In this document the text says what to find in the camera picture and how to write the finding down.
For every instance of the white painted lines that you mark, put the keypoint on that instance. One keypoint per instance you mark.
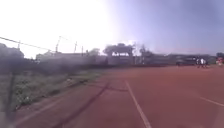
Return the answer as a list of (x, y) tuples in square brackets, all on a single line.
[(138, 108)]

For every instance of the dark wall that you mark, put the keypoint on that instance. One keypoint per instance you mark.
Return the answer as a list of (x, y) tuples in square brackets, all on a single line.
[(43, 66)]

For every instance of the long low building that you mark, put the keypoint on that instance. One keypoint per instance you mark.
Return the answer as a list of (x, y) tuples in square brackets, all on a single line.
[(73, 58)]

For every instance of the row of poles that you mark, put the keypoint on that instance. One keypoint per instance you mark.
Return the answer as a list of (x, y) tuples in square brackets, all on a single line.
[(57, 45)]

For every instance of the cluster of dark trees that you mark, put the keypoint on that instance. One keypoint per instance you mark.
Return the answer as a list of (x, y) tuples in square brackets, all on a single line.
[(118, 49)]

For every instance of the group of people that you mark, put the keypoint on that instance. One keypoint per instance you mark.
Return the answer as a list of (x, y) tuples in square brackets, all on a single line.
[(201, 62)]

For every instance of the red clay sports ground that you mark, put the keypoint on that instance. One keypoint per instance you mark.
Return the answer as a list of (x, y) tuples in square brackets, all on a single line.
[(160, 100)]

